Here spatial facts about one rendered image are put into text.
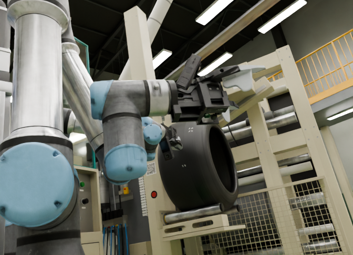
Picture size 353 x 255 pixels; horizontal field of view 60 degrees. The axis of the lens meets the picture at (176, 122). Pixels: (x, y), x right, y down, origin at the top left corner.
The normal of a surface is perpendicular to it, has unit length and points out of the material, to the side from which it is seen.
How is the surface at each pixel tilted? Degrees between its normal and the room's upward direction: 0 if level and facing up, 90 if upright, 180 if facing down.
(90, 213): 90
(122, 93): 90
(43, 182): 97
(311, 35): 90
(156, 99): 122
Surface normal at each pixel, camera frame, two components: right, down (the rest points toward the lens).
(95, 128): -0.15, -0.18
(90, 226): 0.86, -0.31
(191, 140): -0.25, -0.54
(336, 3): -0.77, -0.12
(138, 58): -0.47, -0.25
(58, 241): 0.58, -0.40
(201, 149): 0.23, -0.43
